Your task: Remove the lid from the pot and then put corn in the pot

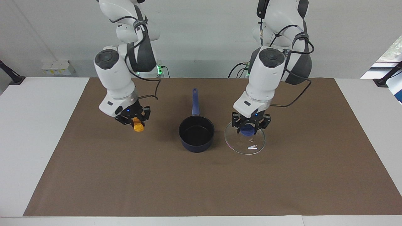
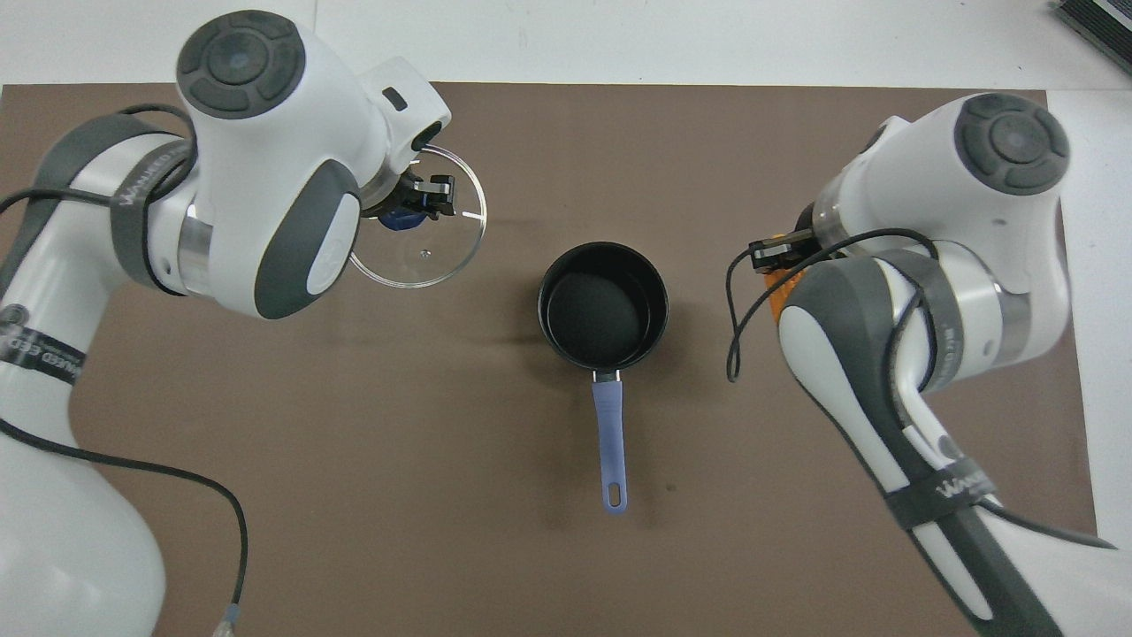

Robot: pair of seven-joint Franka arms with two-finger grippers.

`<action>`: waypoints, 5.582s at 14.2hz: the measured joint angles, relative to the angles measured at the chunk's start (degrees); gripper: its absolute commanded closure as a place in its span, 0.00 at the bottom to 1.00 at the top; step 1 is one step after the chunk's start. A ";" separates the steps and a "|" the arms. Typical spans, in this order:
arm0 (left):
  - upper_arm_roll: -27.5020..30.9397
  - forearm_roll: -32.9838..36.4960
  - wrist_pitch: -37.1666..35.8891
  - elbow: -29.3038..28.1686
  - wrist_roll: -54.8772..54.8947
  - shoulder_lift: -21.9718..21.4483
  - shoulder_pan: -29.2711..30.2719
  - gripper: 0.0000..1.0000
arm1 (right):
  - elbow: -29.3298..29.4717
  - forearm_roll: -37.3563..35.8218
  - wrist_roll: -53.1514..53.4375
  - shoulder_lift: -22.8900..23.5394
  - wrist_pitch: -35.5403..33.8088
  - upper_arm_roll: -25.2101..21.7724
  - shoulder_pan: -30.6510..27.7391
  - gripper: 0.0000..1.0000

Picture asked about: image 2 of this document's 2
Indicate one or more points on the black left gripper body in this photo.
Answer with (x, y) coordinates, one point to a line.
(398, 199)

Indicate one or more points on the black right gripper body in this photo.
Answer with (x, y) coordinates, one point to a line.
(809, 221)

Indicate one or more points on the yellow corn cob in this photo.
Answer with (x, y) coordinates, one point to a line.
(783, 287)

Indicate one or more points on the glass lid with blue knob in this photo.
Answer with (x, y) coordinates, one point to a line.
(433, 257)

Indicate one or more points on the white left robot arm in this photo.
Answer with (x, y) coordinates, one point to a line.
(265, 159)

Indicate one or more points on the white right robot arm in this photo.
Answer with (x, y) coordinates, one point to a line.
(999, 221)

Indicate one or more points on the brown table mat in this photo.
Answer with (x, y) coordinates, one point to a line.
(442, 442)

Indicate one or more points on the dark ribbed device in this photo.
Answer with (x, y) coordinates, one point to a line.
(1105, 22)

